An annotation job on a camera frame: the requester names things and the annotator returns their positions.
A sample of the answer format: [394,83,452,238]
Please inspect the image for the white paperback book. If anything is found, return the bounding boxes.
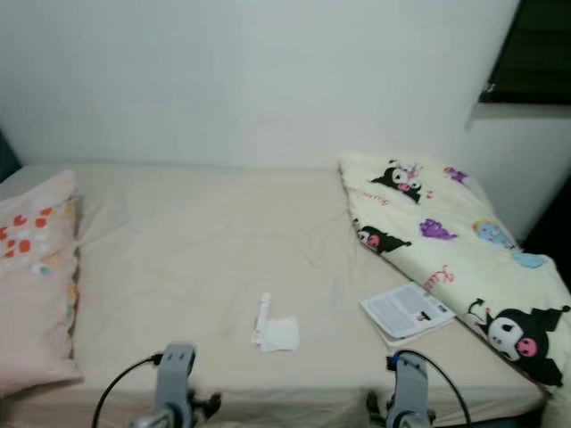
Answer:
[360,283,456,347]

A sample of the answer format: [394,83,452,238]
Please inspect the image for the pink pillow with orange dots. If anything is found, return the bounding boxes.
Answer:
[0,169,87,398]

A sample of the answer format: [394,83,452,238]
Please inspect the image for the white crumpled tissue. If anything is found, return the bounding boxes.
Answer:
[259,316,301,353]

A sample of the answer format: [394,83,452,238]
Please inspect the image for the bed with beige sheet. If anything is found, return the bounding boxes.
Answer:
[0,160,556,428]

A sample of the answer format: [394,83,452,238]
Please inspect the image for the cream cartoon print blanket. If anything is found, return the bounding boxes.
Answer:
[339,152,571,389]

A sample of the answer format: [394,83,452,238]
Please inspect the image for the dark window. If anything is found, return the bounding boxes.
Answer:
[480,0,571,105]

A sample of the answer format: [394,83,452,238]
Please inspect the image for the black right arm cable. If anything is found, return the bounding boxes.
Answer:
[410,350,472,424]

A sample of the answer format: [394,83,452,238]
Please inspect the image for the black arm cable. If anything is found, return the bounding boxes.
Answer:
[410,350,472,424]
[91,353,163,428]

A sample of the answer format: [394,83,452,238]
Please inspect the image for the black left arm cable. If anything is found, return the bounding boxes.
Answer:
[91,353,163,428]

